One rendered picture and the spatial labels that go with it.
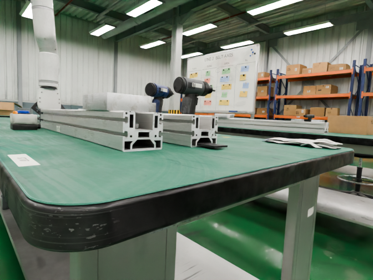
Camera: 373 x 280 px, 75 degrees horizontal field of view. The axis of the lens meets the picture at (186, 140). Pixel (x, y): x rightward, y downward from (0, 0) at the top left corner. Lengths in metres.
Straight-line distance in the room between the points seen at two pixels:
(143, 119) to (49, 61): 0.83
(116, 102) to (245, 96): 3.34
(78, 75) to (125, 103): 12.50
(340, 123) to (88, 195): 2.34
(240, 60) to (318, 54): 8.06
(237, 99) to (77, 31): 10.61
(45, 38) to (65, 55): 11.72
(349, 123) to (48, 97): 2.20
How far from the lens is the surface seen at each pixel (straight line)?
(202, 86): 0.93
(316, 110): 10.52
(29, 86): 12.52
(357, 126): 2.44
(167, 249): 0.43
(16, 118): 1.11
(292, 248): 0.89
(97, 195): 0.25
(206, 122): 0.69
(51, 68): 1.35
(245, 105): 3.84
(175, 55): 9.79
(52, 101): 1.35
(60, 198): 0.25
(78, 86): 13.04
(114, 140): 0.56
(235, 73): 4.03
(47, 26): 1.39
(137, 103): 0.62
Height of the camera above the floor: 0.86
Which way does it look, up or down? 5 degrees down
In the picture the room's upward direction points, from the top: 3 degrees clockwise
